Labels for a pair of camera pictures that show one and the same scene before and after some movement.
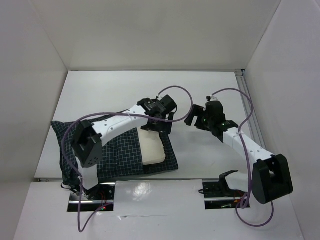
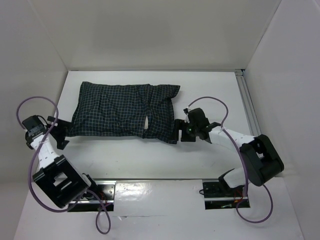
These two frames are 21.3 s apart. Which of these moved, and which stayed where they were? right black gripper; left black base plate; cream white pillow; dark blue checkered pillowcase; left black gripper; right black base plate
Moved: dark blue checkered pillowcase; cream white pillow; right black gripper; left black gripper
Stayed: right black base plate; left black base plate
